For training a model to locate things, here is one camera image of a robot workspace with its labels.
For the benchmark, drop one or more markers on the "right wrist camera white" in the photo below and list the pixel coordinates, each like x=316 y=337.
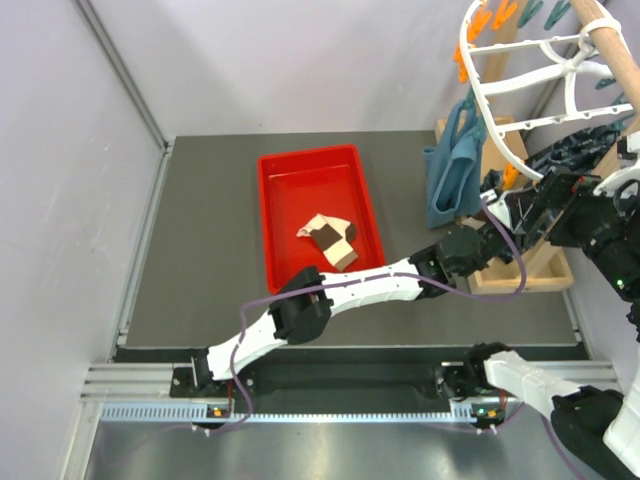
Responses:
x=620 y=164

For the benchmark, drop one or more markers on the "wooden rack stand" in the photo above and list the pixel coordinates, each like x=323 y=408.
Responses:
x=502 y=276

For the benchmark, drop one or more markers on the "aluminium rail front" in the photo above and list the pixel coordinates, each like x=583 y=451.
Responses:
x=140 y=392

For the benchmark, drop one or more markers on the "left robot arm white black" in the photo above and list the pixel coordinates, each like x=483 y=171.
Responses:
x=302 y=309

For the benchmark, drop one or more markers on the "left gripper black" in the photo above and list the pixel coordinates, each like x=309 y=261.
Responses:
x=519 y=240

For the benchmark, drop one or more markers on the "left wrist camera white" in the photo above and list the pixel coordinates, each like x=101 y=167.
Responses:
x=498 y=207

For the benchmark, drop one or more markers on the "red plastic tray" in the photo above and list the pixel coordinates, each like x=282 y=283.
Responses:
x=296 y=186

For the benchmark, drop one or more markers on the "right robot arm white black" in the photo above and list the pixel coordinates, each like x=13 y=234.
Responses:
x=600 y=218

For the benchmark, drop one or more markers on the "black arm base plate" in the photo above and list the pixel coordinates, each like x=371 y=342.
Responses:
x=427 y=380

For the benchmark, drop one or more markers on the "pink brown patterned sock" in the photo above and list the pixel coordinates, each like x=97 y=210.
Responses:
x=333 y=237

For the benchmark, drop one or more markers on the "dark patterned sock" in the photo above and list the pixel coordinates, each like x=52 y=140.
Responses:
x=579 y=152

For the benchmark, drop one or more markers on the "blue sock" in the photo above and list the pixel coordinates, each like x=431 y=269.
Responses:
x=453 y=167

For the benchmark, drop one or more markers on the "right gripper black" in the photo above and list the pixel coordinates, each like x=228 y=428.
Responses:
x=569 y=191

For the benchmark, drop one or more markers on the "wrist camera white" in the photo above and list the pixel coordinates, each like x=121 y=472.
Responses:
x=498 y=207
x=620 y=164

